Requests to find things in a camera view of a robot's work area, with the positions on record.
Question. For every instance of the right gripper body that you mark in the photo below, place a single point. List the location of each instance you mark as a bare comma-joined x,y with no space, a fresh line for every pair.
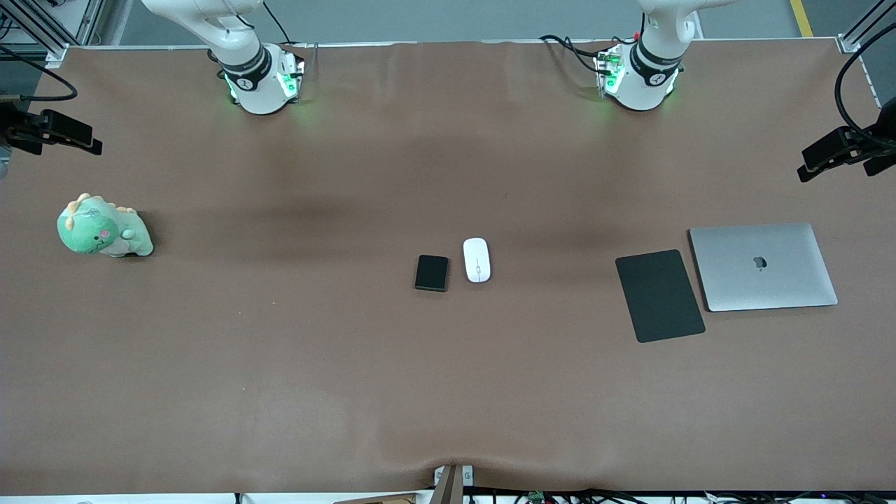
17,128

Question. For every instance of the white computer mouse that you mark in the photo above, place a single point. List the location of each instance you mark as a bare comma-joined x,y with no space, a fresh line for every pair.
477,260

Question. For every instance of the black phone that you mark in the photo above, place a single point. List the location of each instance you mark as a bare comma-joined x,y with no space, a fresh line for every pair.
431,273

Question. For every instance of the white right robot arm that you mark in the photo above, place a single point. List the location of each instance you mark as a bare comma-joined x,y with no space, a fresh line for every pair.
255,84

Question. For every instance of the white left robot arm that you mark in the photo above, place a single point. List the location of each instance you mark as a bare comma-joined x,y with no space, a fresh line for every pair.
640,80

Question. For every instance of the black mouse pad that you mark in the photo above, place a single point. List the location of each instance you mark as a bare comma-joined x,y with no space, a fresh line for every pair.
659,295

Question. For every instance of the green dinosaur plush toy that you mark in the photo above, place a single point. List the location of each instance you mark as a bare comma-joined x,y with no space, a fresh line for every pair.
98,231

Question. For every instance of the silver laptop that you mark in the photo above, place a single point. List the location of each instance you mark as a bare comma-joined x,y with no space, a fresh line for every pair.
777,280

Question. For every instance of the brown table cover mat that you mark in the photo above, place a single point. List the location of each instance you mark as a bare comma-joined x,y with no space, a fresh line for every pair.
448,385

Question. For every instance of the aluminium frame post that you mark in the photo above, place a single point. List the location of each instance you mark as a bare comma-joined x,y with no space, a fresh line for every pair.
42,28
864,28

